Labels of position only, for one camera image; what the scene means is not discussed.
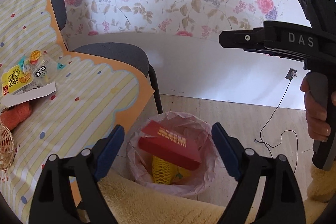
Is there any white paper card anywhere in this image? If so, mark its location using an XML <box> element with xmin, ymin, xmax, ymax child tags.
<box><xmin>1</xmin><ymin>82</ymin><xmax>56</xmax><ymax>107</ymax></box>

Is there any beige fuzzy right sleeve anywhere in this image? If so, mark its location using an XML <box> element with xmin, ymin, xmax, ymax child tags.
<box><xmin>305</xmin><ymin>163</ymin><xmax>336</xmax><ymax>224</ymax></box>

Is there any yellow foam fruit net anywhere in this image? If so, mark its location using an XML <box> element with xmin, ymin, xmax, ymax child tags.
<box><xmin>152</xmin><ymin>156</ymin><xmax>191</xmax><ymax>185</ymax></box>

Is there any black cable on floor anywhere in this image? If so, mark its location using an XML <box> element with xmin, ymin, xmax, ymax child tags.
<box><xmin>253</xmin><ymin>67</ymin><xmax>300</xmax><ymax>164</ymax></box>

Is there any red cardboard box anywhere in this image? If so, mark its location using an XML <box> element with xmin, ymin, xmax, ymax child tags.
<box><xmin>138</xmin><ymin>121</ymin><xmax>202</xmax><ymax>170</ymax></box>

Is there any yellow striped plastic cover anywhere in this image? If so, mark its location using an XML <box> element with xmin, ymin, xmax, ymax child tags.
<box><xmin>1</xmin><ymin>0</ymin><xmax>153</xmax><ymax>223</ymax></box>

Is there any pink lined trash bin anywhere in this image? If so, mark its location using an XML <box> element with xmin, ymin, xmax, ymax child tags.
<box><xmin>126</xmin><ymin>111</ymin><xmax>221</xmax><ymax>197</ymax></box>

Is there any person's right hand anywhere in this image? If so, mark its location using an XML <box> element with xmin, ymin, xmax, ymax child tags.
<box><xmin>300</xmin><ymin>77</ymin><xmax>331</xmax><ymax>142</ymax></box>

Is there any yellow snack wrapper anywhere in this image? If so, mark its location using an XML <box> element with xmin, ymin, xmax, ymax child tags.
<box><xmin>2</xmin><ymin>50</ymin><xmax>66</xmax><ymax>96</ymax></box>

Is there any woven bamboo basket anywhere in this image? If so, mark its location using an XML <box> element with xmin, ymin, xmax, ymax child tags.
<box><xmin>0</xmin><ymin>123</ymin><xmax>15</xmax><ymax>171</ymax></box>

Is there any grey office chair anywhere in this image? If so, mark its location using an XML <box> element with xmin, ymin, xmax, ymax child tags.
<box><xmin>51</xmin><ymin>0</ymin><xmax>163</xmax><ymax>114</ymax></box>

